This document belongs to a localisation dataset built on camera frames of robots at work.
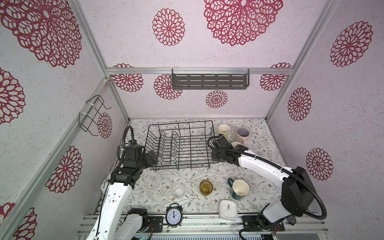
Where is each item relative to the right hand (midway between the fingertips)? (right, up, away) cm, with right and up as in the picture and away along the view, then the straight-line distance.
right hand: (213, 153), depth 87 cm
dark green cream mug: (+13, -18, -7) cm, 23 cm away
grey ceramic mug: (+15, +5, +10) cm, 19 cm away
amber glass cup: (-5, -19, -2) cm, 20 cm away
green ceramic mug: (+11, +15, +19) cm, 26 cm away
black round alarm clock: (-22, -29, -12) cm, 38 cm away
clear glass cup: (-20, -21, -2) cm, 29 cm away
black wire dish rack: (-20, +4, +17) cm, 26 cm away
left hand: (-35, -1, -9) cm, 36 cm away
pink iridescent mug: (+20, +10, +10) cm, 25 cm away
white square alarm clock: (+6, -27, -11) cm, 30 cm away
